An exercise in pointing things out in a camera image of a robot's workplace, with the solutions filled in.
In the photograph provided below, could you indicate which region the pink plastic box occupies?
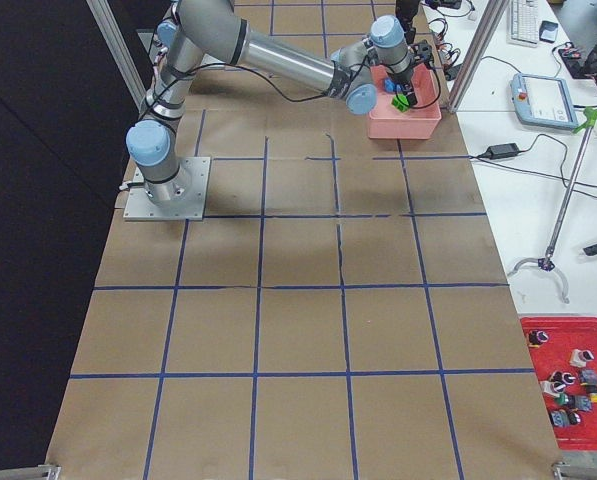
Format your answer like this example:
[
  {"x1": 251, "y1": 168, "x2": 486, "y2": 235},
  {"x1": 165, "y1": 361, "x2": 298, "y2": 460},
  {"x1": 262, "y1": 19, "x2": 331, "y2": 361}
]
[{"x1": 367, "y1": 65, "x2": 441, "y2": 140}]

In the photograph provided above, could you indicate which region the white keyboard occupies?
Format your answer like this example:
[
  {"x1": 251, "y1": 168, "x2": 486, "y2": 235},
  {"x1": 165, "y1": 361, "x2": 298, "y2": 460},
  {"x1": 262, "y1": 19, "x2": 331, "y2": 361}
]
[{"x1": 507, "y1": 0, "x2": 539, "y2": 48}]

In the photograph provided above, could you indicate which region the blue toy block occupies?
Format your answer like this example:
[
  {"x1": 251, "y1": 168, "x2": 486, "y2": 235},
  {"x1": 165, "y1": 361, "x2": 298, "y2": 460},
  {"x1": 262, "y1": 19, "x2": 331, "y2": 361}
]
[{"x1": 383, "y1": 77, "x2": 400, "y2": 94}]

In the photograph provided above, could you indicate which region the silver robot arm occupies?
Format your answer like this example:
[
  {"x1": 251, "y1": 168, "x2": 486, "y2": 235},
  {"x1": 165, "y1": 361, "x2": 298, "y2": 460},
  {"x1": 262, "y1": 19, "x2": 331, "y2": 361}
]
[{"x1": 126, "y1": 1, "x2": 422, "y2": 207}]

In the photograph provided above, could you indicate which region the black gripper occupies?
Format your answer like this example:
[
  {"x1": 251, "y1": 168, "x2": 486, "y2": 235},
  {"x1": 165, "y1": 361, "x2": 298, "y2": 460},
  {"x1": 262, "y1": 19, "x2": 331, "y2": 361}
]
[{"x1": 391, "y1": 66, "x2": 418, "y2": 107}]

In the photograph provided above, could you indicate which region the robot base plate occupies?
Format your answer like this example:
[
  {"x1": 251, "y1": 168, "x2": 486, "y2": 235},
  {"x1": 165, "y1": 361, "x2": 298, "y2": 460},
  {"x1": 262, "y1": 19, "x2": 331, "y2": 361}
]
[{"x1": 122, "y1": 156, "x2": 211, "y2": 221}]

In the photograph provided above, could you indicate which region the aluminium frame post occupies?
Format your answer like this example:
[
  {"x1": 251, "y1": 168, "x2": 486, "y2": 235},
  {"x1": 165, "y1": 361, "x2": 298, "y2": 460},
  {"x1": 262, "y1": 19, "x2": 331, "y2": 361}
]
[{"x1": 447, "y1": 0, "x2": 509, "y2": 113}]

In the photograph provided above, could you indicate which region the red tray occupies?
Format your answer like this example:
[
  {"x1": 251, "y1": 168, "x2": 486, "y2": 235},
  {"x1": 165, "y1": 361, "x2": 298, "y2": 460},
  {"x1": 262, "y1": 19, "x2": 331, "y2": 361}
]
[{"x1": 521, "y1": 316, "x2": 597, "y2": 450}]

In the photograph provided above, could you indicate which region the teach pendant tablet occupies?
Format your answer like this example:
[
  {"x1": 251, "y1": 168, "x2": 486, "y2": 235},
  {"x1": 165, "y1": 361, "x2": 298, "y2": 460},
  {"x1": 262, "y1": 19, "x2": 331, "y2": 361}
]
[{"x1": 510, "y1": 73, "x2": 578, "y2": 130}]

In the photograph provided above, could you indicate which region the black power adapter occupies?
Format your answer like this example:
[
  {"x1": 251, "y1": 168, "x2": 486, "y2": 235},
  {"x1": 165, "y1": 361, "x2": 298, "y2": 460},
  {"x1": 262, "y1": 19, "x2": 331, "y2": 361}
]
[{"x1": 484, "y1": 143, "x2": 521, "y2": 160}]

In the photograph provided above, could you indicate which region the green toy block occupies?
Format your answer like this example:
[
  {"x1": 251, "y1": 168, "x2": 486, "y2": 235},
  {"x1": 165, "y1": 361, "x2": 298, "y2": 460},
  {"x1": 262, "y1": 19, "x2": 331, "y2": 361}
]
[{"x1": 391, "y1": 93, "x2": 411, "y2": 112}]

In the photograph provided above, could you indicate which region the green handled grabber tool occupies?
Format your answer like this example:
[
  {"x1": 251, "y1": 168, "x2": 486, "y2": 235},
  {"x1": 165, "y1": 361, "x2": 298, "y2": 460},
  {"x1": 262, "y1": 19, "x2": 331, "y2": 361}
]
[{"x1": 507, "y1": 106, "x2": 597, "y2": 304}]

